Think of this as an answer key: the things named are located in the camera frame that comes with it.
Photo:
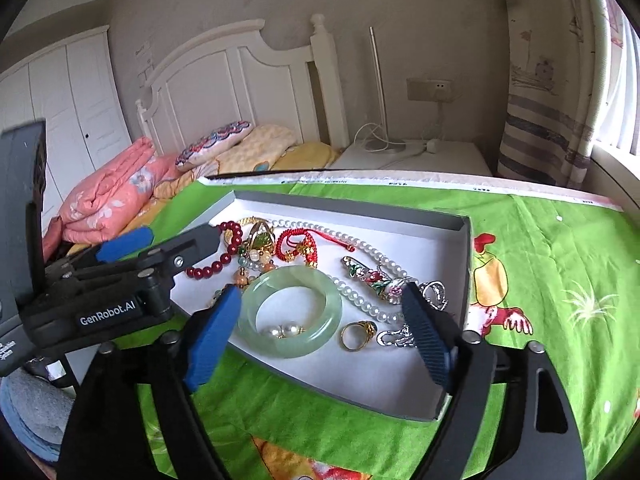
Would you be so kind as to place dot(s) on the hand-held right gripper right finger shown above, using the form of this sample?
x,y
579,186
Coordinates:
x,y
427,337

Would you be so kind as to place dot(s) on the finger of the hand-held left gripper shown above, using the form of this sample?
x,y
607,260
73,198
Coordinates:
x,y
125,244
192,250

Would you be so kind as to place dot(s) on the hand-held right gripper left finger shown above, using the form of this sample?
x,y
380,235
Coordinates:
x,y
210,342

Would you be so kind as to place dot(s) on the gold bangle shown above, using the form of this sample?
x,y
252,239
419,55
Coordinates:
x,y
230,234

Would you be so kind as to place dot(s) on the colourful enamel brooch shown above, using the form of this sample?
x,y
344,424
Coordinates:
x,y
372,280

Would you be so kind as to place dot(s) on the pale green jade bangle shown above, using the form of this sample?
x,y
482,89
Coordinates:
x,y
290,349

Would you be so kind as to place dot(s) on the grey jewelry box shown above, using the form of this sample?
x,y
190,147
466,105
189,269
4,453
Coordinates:
x,y
325,376

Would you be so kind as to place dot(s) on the person's left forearm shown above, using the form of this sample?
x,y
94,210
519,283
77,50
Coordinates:
x,y
35,410

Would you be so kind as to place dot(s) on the pink floral quilt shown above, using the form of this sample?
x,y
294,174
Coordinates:
x,y
110,185

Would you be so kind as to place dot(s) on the pearl earring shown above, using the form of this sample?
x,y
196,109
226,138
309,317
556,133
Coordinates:
x,y
274,331
291,330

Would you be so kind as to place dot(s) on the embroidered pillow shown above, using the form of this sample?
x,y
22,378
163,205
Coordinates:
x,y
215,142

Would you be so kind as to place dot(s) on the white wardrobe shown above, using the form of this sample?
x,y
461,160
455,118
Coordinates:
x,y
75,110

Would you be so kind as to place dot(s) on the green printed cloth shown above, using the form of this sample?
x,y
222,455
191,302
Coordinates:
x,y
550,260

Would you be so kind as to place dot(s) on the plain yellow pillow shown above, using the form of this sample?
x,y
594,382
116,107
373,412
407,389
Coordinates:
x,y
310,156

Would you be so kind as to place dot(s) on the white bed headboard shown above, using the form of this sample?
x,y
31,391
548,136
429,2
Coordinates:
x,y
210,85

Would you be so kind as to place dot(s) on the white nightstand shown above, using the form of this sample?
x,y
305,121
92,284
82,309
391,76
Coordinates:
x,y
450,158

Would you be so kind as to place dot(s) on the white paper note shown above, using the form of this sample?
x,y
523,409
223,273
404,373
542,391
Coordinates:
x,y
144,59

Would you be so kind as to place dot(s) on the white charger plug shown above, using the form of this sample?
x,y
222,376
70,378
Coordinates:
x,y
432,147

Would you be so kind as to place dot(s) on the white window sill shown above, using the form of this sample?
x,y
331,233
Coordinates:
x,y
612,185

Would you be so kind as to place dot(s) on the slim desk lamp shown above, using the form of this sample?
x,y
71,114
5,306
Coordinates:
x,y
377,85

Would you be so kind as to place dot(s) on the printed curtain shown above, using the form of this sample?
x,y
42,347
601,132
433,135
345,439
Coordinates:
x,y
535,110

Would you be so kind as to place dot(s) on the window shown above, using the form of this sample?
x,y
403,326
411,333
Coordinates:
x,y
620,110

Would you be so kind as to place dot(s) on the wall socket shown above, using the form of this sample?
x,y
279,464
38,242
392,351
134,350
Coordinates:
x,y
430,89

